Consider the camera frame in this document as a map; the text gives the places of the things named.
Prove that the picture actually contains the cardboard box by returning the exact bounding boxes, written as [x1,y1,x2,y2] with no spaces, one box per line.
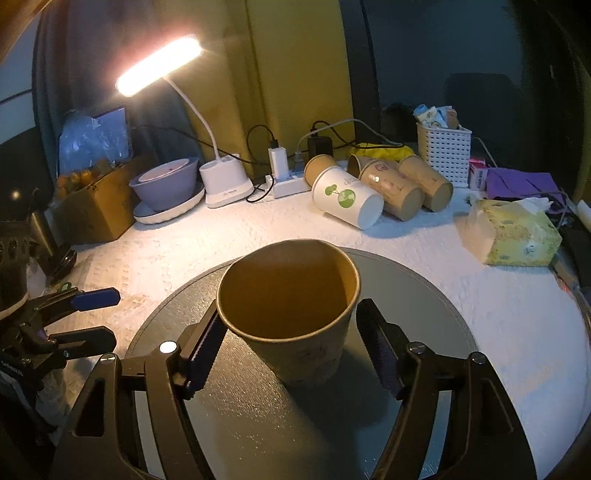
[54,153,160,245]

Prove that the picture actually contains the white plate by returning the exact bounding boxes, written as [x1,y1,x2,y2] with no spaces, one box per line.
[133,182,206,225]

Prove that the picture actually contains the yellow plastic bag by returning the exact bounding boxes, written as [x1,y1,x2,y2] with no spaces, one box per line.
[348,144,416,162]

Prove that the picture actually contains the pink and white small box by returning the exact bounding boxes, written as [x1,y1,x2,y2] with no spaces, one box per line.
[468,158,490,191]

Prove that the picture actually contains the blue plastic bag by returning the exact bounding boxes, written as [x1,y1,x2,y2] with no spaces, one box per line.
[58,107,134,172]

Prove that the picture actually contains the white power strip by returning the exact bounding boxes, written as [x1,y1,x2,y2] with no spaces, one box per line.
[264,167,315,200]

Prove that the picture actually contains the grey round turntable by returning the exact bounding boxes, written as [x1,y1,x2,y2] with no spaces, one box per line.
[124,246,482,480]

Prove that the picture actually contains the black cable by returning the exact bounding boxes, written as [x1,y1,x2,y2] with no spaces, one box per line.
[312,121,403,147]

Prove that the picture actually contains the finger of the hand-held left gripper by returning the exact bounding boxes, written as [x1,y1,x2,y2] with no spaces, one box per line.
[45,325,117,371]
[28,287,122,325]

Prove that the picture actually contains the oranges in cardboard box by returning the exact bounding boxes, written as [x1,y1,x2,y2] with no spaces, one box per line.
[56,159,116,191]

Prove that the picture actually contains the white plastic basket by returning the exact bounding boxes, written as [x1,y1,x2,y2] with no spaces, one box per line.
[416,121,474,188]

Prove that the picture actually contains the purple cloth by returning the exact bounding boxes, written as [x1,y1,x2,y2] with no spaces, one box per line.
[486,167,555,200]

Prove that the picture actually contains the small packets in basket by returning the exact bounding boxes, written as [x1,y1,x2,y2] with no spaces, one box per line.
[412,104,463,130]

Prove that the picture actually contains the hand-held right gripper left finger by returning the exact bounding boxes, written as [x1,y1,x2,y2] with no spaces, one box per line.
[50,300,227,480]

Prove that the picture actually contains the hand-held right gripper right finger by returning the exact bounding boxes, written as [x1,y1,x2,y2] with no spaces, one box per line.
[355,299,539,480]

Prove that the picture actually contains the white cable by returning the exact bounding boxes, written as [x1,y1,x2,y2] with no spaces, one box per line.
[294,118,393,160]

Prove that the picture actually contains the yellow-green tissue pack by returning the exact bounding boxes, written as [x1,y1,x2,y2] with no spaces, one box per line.
[455,198,563,267]

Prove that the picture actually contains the white desk lamp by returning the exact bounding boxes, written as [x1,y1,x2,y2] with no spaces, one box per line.
[115,34,256,209]

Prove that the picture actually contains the black charger plug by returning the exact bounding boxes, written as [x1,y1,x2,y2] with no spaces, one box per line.
[307,135,334,158]

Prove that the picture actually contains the white charger plug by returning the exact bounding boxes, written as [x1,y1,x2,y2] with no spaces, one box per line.
[268,145,290,179]

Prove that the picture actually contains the dark metal bottle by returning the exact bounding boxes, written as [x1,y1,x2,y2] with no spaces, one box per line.
[30,209,62,274]

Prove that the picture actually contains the purple bowl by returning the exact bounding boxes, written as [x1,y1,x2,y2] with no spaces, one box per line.
[128,157,200,212]

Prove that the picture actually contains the black round lid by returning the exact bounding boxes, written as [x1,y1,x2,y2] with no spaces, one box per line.
[48,249,79,283]

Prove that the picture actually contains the white paper cup green print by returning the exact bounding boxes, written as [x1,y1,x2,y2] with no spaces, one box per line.
[311,165,385,230]

